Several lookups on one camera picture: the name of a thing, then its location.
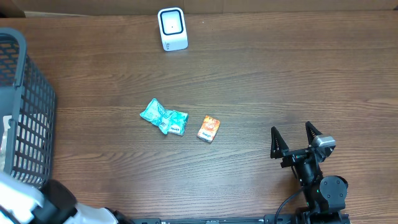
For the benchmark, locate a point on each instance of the orange small box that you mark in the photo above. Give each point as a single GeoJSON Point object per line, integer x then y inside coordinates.
{"type": "Point", "coordinates": [209, 129]}

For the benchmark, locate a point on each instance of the grey plastic basket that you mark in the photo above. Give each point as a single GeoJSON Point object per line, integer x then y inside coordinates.
{"type": "Point", "coordinates": [30, 99]}

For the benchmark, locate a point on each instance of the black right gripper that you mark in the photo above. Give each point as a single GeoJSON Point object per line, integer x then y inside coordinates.
{"type": "Point", "coordinates": [293, 156]}

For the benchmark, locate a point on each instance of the beige plastic pouch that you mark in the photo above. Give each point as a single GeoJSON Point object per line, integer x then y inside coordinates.
{"type": "Point", "coordinates": [5, 127]}

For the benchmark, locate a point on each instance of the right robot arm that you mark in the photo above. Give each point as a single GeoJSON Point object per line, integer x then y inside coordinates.
{"type": "Point", "coordinates": [325, 196]}

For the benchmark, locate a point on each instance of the teal Kleenex tissue pack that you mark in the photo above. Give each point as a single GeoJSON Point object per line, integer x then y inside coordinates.
{"type": "Point", "coordinates": [168, 121]}

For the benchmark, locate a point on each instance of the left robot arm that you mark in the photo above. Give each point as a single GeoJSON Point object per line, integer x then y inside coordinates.
{"type": "Point", "coordinates": [52, 203]}

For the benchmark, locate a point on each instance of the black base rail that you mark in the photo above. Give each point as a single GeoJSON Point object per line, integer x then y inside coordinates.
{"type": "Point", "coordinates": [267, 219]}

